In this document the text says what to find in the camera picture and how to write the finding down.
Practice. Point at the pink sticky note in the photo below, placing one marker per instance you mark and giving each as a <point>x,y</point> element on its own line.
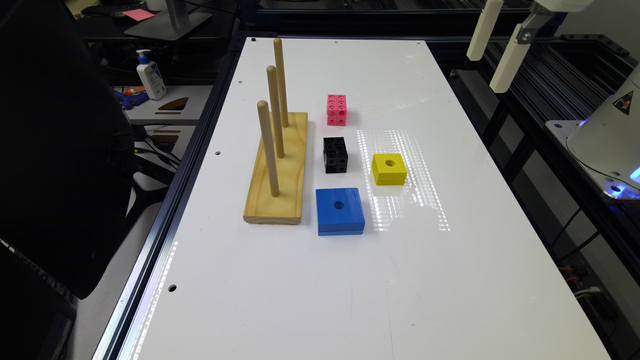
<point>138,14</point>

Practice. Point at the white lotion pump bottle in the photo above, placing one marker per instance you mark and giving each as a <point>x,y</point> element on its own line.
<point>150,76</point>

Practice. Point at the wooden peg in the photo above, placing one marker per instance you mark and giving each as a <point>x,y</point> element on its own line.
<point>281,81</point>
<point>268,146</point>
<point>275,111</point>

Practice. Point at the blue block with hole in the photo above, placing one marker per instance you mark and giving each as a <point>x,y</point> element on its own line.
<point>339,211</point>

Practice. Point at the pink cube block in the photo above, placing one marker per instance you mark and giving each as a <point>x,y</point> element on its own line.
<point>336,110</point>

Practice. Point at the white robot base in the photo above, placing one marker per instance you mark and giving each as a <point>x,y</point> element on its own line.
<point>606,144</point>

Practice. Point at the yellow block with hole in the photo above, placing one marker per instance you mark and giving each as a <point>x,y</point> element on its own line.
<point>389,169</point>

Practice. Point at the rear wooden peg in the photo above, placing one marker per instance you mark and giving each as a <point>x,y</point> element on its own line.
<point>281,81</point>

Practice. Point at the blue glue gun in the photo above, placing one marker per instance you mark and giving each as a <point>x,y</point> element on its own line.
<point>131,97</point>

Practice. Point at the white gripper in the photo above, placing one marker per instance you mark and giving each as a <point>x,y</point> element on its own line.
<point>519,43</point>

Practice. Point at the black cube block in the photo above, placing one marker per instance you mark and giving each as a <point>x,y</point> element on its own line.
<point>335,155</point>

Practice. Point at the front wooden peg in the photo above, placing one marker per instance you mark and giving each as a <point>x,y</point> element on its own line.
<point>268,146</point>

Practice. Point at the wooden peg base board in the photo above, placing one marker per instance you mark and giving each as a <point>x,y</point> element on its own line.
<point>261,207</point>

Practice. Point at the black office chair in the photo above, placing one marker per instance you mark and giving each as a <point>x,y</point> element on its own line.
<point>67,157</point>

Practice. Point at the silver monitor stand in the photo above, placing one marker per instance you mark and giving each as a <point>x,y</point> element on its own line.
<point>169,25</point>

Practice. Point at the middle wooden peg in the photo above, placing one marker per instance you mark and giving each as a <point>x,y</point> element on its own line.
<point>275,111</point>

